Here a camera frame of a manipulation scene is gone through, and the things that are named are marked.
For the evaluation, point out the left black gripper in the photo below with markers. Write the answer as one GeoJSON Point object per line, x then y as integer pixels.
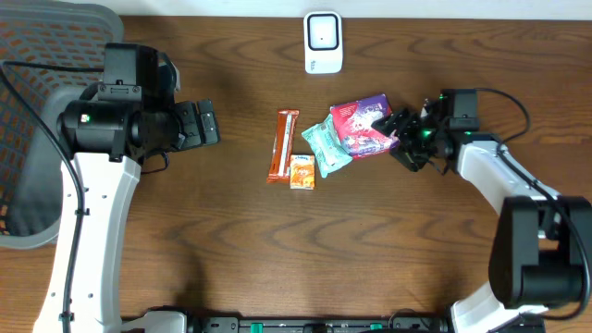
{"type": "Point", "coordinates": [199, 122]}

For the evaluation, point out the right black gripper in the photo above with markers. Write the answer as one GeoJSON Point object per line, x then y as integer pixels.
{"type": "Point", "coordinates": [412, 139]}

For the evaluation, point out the red purple snack bag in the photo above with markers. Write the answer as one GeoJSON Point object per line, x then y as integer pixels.
{"type": "Point", "coordinates": [353, 123]}

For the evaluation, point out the orange red snack bar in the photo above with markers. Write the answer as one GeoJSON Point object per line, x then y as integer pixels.
{"type": "Point", "coordinates": [279, 170]}

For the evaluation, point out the teal snack packet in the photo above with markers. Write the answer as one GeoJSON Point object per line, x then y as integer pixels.
{"type": "Point", "coordinates": [324, 142]}

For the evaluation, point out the orange snack packet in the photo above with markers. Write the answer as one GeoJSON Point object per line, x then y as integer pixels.
{"type": "Point", "coordinates": [302, 172]}

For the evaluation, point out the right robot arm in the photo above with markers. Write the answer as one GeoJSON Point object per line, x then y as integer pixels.
{"type": "Point", "coordinates": [540, 264]}

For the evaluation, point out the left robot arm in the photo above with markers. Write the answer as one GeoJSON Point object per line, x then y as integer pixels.
{"type": "Point", "coordinates": [105, 137]}

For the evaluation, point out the white barcode scanner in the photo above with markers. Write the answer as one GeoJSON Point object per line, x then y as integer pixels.
{"type": "Point", "coordinates": [323, 42]}

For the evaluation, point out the grey plastic mesh basket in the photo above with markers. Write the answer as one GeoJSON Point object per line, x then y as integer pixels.
{"type": "Point", "coordinates": [52, 50]}

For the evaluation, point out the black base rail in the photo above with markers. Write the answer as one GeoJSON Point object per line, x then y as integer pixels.
{"type": "Point", "coordinates": [324, 324]}

